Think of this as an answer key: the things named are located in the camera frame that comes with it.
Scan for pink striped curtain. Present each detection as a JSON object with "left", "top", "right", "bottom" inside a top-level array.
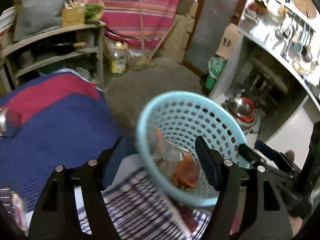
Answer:
[{"left": 76, "top": 0, "right": 180, "bottom": 50}]

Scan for green plastic bag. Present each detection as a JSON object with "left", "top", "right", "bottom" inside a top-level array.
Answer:
[{"left": 205, "top": 56, "right": 227, "bottom": 90}]

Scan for light blue plastic basket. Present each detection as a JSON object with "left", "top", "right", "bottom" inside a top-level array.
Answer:
[{"left": 136, "top": 91, "right": 249, "bottom": 207}]

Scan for orange snack wrapper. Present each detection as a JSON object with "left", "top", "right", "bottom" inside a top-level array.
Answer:
[{"left": 152, "top": 127, "right": 200, "bottom": 190}]

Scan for grey cushion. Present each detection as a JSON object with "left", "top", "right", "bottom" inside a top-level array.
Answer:
[{"left": 14, "top": 0, "right": 66, "bottom": 42}]

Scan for cardboard box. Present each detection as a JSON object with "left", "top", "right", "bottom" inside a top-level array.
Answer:
[{"left": 215, "top": 23, "right": 240, "bottom": 60}]

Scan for green leafy vegetables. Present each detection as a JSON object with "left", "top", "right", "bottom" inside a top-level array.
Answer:
[{"left": 85, "top": 1, "right": 104, "bottom": 23}]

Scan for shiny snack wrapper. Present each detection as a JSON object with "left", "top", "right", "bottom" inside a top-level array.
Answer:
[{"left": 0, "top": 186, "right": 28, "bottom": 234}]

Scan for yellow label oil bottle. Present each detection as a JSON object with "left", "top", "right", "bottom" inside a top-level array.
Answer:
[{"left": 110, "top": 41, "right": 129, "bottom": 75}]

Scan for striped blue red tablecloth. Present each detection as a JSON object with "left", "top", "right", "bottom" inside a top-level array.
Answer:
[{"left": 0, "top": 68, "right": 241, "bottom": 240}]

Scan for white label spice jar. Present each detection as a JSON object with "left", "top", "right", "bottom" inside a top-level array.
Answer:
[{"left": 0, "top": 108, "right": 21, "bottom": 138}]

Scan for wooden shelf unit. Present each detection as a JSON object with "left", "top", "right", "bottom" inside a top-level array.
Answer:
[{"left": 1, "top": 21, "right": 106, "bottom": 93}]

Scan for brown paper bag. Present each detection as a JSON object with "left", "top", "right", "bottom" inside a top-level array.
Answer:
[{"left": 61, "top": 0, "right": 85, "bottom": 28}]

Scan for black frying pan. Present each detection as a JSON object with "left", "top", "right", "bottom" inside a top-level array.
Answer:
[{"left": 52, "top": 42, "right": 87, "bottom": 56}]

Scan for steel bowl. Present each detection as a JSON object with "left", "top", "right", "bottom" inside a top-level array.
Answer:
[{"left": 227, "top": 97, "right": 254, "bottom": 118}]

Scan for white plastic bucket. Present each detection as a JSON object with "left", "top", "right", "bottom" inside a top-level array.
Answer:
[{"left": 0, "top": 6, "right": 16, "bottom": 38}]

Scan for round wooden board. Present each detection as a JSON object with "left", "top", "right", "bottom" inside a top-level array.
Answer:
[{"left": 292, "top": 0, "right": 317, "bottom": 19}]

